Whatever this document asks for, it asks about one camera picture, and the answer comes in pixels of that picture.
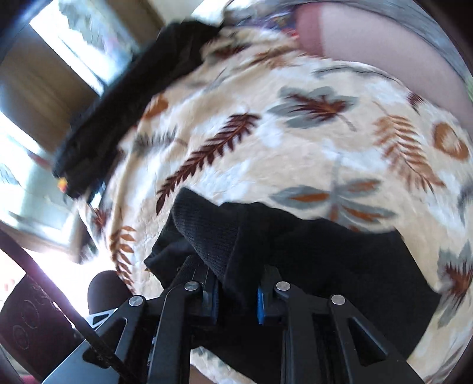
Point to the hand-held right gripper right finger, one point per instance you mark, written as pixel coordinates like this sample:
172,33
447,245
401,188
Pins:
261,307

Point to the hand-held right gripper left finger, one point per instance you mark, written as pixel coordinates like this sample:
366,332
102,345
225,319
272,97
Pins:
213,307

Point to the black pants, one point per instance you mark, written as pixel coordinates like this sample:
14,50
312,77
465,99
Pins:
332,254

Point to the black round object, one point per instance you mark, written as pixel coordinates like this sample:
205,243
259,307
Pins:
105,291

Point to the leaf printed cream blanket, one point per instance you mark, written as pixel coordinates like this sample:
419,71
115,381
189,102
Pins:
258,155

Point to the dark embroidered cloth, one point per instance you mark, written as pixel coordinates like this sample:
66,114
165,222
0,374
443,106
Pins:
29,332

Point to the bright window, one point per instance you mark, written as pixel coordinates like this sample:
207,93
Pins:
26,192
85,37

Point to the person's bare leg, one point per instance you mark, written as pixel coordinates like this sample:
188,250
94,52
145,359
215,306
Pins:
369,48

